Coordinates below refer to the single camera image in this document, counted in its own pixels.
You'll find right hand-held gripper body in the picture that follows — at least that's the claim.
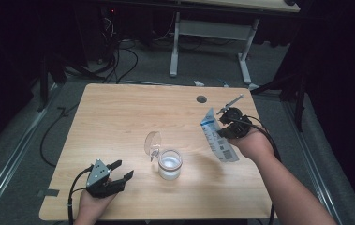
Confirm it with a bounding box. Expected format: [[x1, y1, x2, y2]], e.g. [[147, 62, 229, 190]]
[[216, 93, 253, 140]]

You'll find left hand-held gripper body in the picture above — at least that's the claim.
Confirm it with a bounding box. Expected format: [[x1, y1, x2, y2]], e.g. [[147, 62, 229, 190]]
[[85, 158, 126, 199]]

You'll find white and blue packet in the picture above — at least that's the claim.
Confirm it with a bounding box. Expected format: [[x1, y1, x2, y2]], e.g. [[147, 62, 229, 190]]
[[200, 107, 241, 163]]

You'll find person's right hand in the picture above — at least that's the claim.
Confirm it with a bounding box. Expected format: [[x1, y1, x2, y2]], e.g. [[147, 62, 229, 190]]
[[229, 127, 274, 163]]

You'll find person's left hand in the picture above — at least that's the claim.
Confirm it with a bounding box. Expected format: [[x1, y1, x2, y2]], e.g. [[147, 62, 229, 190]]
[[74, 188, 117, 225]]

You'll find white powder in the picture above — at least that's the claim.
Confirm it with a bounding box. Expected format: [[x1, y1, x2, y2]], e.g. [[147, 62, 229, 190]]
[[159, 155, 182, 180]]

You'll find grey tape strip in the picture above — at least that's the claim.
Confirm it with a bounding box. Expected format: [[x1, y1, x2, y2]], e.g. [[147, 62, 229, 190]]
[[37, 188, 60, 198]]

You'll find black tripod stand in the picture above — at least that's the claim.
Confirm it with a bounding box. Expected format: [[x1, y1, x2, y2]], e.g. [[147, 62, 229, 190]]
[[251, 69, 311, 132]]

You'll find white-framed desk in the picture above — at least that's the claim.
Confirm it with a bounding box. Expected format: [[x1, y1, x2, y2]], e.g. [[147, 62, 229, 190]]
[[169, 0, 301, 86]]

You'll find dark metal stand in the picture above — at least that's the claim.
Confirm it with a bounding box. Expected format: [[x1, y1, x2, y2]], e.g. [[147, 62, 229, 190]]
[[36, 52, 68, 113]]

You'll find left hand-held gripper black cable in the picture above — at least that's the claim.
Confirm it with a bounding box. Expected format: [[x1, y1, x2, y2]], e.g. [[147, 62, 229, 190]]
[[67, 165, 95, 225]]

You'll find hand-held gripper black cable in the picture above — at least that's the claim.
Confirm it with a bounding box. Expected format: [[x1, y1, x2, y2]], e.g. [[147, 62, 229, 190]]
[[67, 165, 95, 225], [245, 115, 283, 225]]

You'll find right hand-held gripper black cable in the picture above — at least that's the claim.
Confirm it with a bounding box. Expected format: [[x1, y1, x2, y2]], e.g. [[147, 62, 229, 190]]
[[245, 115, 283, 225]]

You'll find long black floor cable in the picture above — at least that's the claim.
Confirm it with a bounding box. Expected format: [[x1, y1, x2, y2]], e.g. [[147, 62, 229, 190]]
[[39, 102, 82, 168]]

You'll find bundle of black cables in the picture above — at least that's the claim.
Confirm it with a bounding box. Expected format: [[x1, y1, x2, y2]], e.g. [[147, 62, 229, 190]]
[[96, 15, 141, 84]]

